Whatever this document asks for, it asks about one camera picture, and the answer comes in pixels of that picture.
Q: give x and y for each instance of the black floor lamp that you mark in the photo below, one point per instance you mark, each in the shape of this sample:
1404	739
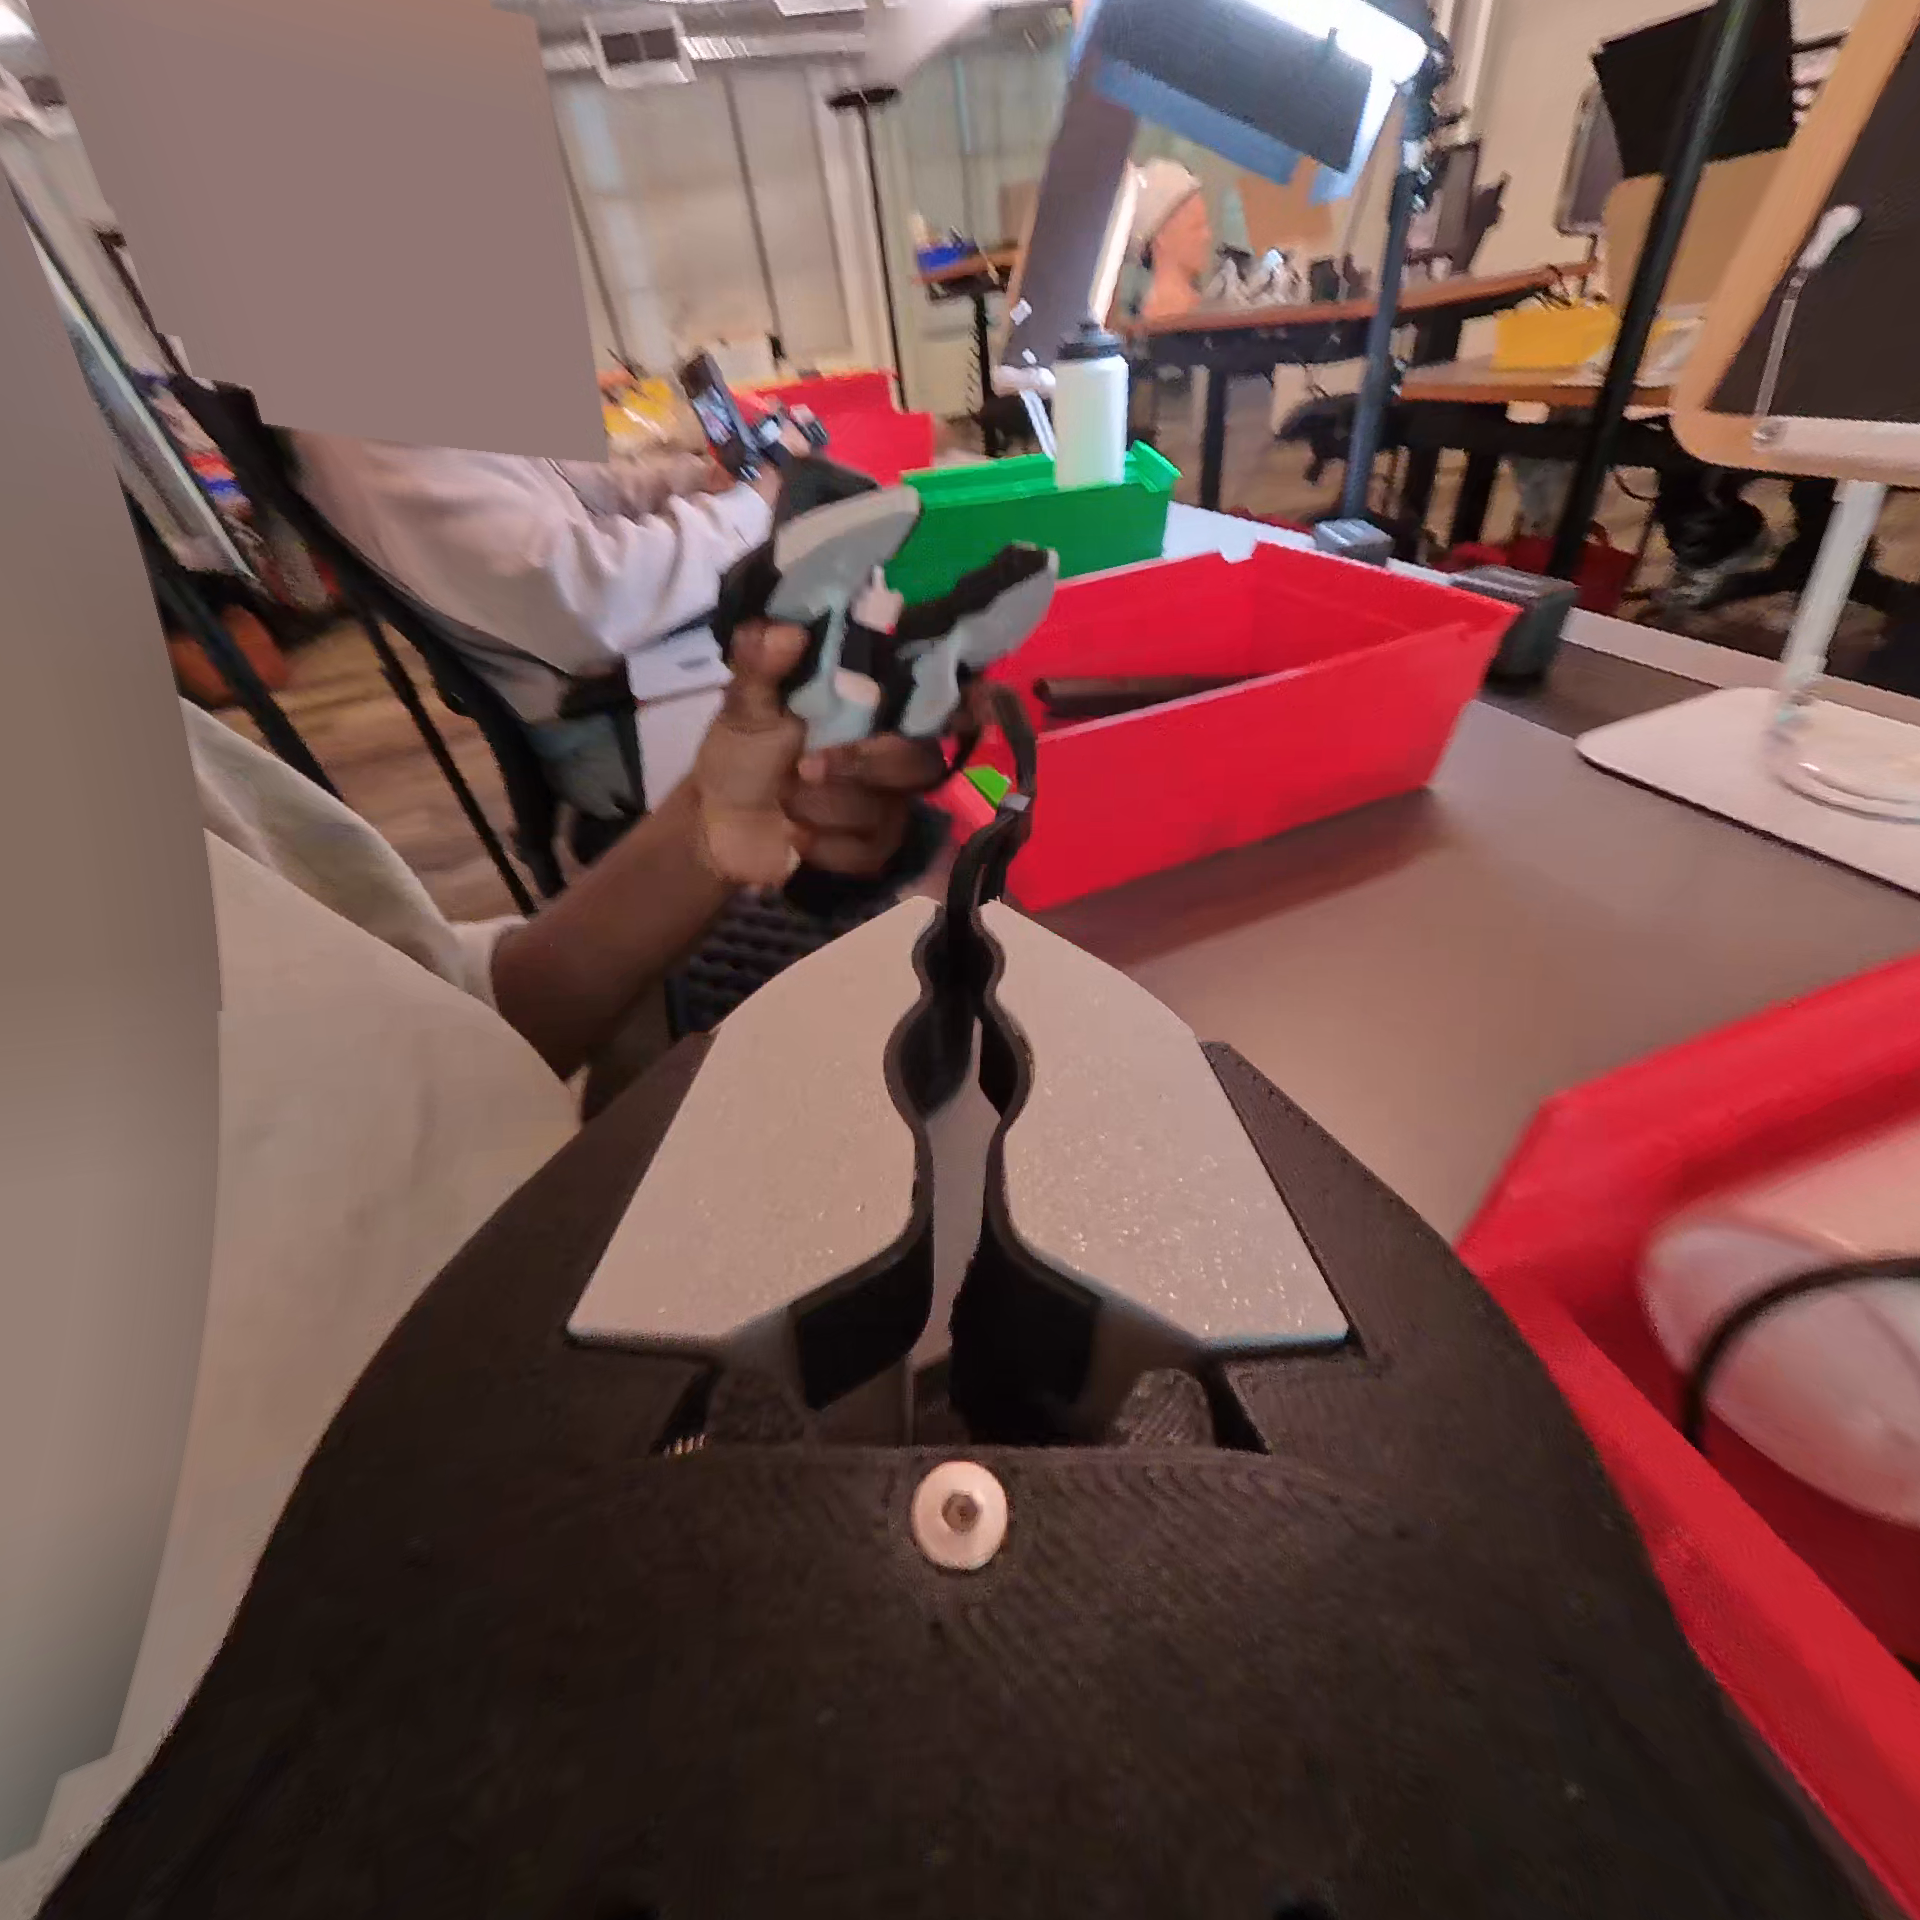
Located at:
886	254

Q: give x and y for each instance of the green plastic bin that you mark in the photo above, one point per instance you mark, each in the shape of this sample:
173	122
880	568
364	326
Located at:
1020	523

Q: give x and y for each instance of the white bottle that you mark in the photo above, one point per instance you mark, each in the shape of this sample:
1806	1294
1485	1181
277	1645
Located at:
1091	422

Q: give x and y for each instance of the dark flat object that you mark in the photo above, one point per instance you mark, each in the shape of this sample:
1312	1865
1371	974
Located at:
1125	695

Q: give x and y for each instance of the wood-framed black board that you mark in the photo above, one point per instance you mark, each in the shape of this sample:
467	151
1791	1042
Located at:
1862	301

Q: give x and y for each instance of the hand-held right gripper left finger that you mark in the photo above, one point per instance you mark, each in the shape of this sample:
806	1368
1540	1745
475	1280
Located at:
765	1155

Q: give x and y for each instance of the person's left forearm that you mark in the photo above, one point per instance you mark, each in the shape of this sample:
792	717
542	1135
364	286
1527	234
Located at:
600	961

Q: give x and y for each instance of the person's left hand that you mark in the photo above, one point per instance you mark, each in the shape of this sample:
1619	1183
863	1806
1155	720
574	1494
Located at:
765	795

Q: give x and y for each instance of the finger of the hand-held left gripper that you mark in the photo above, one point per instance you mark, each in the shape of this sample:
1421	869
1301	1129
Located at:
848	539
975	623

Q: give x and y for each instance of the white rounded object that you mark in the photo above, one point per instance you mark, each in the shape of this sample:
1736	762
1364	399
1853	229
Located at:
1830	1381

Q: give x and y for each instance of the large red plastic bin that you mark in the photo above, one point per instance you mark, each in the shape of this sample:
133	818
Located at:
1245	779
1800	1621

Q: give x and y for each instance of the white air vent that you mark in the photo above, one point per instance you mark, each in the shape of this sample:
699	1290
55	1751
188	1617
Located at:
638	45

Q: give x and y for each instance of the orange wooden table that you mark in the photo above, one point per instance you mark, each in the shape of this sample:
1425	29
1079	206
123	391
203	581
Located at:
1501	383
1291	317

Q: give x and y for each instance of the black light stand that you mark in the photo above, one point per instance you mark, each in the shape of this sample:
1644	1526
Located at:
1373	375

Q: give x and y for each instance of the white stand with flat base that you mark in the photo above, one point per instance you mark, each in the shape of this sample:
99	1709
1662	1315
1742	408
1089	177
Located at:
1838	555

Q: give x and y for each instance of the black fabric flag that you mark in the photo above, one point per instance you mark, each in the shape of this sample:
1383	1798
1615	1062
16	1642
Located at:
1695	75

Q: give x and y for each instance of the person's beige shirt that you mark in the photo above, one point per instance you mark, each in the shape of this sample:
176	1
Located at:
359	1200

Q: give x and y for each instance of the black slanted pole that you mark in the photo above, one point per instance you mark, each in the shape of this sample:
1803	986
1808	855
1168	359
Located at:
1651	301

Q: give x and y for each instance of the small red plastic bin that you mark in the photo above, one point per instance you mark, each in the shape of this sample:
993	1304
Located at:
869	429

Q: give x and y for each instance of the yellow plastic bin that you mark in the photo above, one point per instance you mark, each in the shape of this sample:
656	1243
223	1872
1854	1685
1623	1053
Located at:
1553	338

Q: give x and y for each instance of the studio light panel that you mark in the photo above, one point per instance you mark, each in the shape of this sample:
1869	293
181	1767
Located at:
1260	75

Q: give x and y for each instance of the easel with board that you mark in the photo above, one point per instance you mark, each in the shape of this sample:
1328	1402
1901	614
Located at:
149	435

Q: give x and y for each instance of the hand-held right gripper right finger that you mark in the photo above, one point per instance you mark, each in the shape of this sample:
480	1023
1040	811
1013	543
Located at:
1142	1185

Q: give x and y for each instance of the dark grey box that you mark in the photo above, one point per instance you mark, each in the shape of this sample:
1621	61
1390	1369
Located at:
1517	623

